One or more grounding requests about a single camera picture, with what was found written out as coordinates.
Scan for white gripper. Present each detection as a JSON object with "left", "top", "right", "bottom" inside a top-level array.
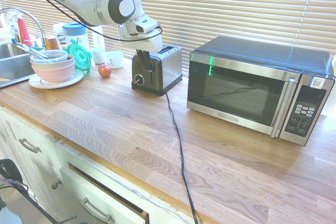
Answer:
[{"left": 119, "top": 29, "right": 163, "bottom": 72}]

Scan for stainless steel black microwave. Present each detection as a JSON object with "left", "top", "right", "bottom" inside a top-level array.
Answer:
[{"left": 186, "top": 35, "right": 336, "bottom": 147}]

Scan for wide beige window blinds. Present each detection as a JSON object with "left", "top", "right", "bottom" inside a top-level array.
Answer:
[{"left": 93, "top": 0, "right": 336, "bottom": 63}]

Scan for white cabinet drawer front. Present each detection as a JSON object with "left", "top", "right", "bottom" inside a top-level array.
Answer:
[{"left": 0, "top": 108, "right": 57, "bottom": 168}]

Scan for open white drawer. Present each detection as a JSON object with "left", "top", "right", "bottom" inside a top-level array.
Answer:
[{"left": 59, "top": 163, "right": 150, "bottom": 224}]

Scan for red apple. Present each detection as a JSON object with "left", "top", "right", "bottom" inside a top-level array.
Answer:
[{"left": 98, "top": 63, "right": 113, "bottom": 79}]

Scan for stainless steel two-slot toaster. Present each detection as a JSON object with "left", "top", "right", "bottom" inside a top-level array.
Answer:
[{"left": 131, "top": 43, "right": 183, "bottom": 97}]

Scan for pink bowl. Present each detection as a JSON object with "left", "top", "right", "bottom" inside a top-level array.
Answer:
[{"left": 31, "top": 62, "right": 76, "bottom": 83}]

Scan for stainless steel sink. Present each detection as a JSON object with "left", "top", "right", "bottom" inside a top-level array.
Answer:
[{"left": 0, "top": 42, "right": 36, "bottom": 90}]

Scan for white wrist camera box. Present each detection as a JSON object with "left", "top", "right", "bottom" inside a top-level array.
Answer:
[{"left": 134, "top": 16, "right": 160, "bottom": 34}]

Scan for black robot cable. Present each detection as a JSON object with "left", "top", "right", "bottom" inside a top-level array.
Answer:
[{"left": 5, "top": 0, "right": 163, "bottom": 42}]

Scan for red bottle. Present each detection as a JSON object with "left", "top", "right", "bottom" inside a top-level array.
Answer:
[{"left": 17, "top": 17, "right": 34, "bottom": 48}]

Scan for clear spray bottle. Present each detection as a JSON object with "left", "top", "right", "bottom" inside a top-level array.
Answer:
[{"left": 6, "top": 14, "right": 20, "bottom": 44}]

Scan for black cable bundle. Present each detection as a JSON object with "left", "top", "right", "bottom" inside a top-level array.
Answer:
[{"left": 0, "top": 158, "right": 77, "bottom": 224}]

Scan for white cabinet door with knob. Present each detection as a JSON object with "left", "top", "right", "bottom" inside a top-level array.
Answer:
[{"left": 15, "top": 153, "right": 65, "bottom": 224}]

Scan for small white cup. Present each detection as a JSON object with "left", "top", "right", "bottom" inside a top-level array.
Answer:
[{"left": 91, "top": 47, "right": 107, "bottom": 65}]

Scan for orange box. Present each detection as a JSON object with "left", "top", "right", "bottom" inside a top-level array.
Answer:
[{"left": 45, "top": 37, "right": 60, "bottom": 51}]

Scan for black toaster power cord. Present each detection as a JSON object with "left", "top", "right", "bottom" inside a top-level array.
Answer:
[{"left": 165, "top": 91, "right": 200, "bottom": 224}]

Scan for metal kitchen utensils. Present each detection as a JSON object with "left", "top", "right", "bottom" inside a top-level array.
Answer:
[{"left": 15, "top": 43, "right": 50, "bottom": 60}]

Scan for green plastic lid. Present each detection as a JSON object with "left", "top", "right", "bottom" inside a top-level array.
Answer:
[{"left": 64, "top": 39, "right": 94, "bottom": 75}]

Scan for white plate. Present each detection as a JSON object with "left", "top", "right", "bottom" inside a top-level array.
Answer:
[{"left": 28, "top": 68, "right": 86, "bottom": 89}]

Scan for white wipes package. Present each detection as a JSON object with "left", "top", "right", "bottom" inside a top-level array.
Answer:
[{"left": 53, "top": 23, "right": 66, "bottom": 50}]

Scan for white bowl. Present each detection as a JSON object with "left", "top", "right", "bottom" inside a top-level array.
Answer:
[{"left": 29, "top": 55, "right": 76, "bottom": 71}]

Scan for white mug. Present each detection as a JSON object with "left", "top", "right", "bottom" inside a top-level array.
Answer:
[{"left": 106, "top": 50, "right": 124, "bottom": 69}]

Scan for chrome kitchen faucet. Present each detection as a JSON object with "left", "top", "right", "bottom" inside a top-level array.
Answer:
[{"left": 0, "top": 7, "right": 47, "bottom": 49}]

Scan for white wipes canister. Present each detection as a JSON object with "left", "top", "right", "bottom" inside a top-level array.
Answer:
[{"left": 62, "top": 22, "right": 90, "bottom": 55}]

